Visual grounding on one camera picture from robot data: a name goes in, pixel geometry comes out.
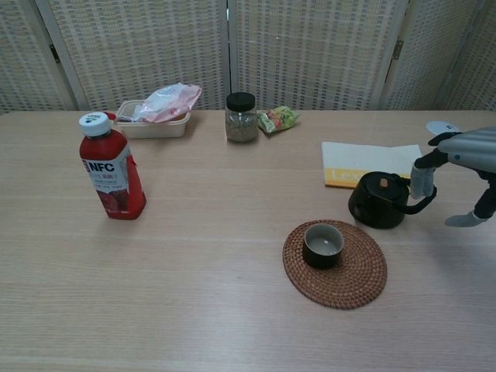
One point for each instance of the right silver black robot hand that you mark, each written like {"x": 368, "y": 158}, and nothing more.
{"x": 472, "y": 149}

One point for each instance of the black teapot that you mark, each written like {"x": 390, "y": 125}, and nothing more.
{"x": 377, "y": 207}

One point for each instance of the small white disc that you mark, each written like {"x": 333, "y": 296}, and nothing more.
{"x": 439, "y": 127}

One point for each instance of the white yellow booklet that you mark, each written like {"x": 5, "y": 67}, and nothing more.
{"x": 368, "y": 157}

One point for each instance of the small dark teacup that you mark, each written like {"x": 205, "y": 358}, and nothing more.
{"x": 323, "y": 252}

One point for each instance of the round brown woven coaster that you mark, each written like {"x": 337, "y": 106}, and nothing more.
{"x": 348, "y": 283}

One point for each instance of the green orange snack packet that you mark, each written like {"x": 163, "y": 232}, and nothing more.
{"x": 279, "y": 118}

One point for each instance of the glass jar black lid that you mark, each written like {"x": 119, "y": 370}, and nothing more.
{"x": 241, "y": 124}

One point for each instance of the pink white plastic bag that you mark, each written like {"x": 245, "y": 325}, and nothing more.
{"x": 170, "y": 100}

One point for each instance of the beige plastic food container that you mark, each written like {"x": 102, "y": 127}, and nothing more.
{"x": 155, "y": 129}

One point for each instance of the woven folding screen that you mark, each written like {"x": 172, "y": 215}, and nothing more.
{"x": 155, "y": 50}

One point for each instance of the red juice bottle white cap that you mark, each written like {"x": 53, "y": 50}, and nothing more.
{"x": 112, "y": 174}

